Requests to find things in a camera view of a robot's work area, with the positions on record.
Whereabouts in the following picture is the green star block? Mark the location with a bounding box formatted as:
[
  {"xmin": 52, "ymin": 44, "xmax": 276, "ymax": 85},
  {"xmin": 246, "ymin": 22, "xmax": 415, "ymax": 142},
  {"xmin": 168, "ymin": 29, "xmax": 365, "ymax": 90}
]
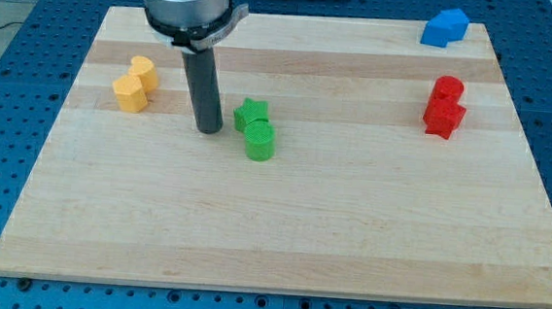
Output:
[{"xmin": 233, "ymin": 98, "xmax": 269, "ymax": 132}]

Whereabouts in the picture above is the light wooden board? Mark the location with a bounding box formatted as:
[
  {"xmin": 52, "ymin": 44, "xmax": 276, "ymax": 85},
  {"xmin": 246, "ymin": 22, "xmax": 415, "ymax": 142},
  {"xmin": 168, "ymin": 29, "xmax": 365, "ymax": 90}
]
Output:
[{"xmin": 0, "ymin": 7, "xmax": 552, "ymax": 309}]

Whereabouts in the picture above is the red star block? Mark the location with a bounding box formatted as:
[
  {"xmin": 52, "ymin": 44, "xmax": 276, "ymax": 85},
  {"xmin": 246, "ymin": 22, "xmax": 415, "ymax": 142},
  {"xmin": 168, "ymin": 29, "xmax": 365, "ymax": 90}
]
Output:
[{"xmin": 423, "ymin": 98, "xmax": 467, "ymax": 139}]

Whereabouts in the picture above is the green cylinder block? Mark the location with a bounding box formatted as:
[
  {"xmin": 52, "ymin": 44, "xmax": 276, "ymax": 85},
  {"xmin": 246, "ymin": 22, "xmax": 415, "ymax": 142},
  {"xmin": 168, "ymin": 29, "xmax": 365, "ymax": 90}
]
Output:
[{"xmin": 243, "ymin": 121, "xmax": 275, "ymax": 161}]

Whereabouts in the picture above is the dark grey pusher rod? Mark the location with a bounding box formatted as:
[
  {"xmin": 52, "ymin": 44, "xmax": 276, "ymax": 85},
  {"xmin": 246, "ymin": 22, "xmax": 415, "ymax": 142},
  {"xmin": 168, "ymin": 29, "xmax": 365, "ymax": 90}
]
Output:
[{"xmin": 182, "ymin": 49, "xmax": 223, "ymax": 134}]

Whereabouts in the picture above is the yellow hexagon block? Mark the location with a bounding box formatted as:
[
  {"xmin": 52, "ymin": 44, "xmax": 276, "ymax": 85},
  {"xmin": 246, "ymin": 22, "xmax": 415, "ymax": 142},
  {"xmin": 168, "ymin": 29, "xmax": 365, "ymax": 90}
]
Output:
[{"xmin": 112, "ymin": 74, "xmax": 148, "ymax": 114}]

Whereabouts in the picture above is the yellow heart block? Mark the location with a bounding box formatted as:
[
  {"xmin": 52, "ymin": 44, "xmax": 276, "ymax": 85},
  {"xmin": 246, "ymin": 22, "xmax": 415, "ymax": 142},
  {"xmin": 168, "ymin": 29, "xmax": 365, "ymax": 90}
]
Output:
[{"xmin": 127, "ymin": 55, "xmax": 159, "ymax": 92}]

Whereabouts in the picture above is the red cylinder block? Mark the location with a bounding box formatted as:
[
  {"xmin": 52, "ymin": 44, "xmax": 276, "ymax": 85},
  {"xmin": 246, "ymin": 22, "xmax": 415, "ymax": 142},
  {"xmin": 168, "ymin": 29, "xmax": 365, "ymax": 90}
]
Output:
[{"xmin": 431, "ymin": 76, "xmax": 465, "ymax": 103}]

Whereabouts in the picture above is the blue angular block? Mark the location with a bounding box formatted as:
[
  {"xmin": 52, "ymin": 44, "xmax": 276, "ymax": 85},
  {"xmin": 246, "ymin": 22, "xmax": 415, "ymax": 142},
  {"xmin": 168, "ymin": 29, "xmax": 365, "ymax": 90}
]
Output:
[{"xmin": 419, "ymin": 8, "xmax": 470, "ymax": 48}]

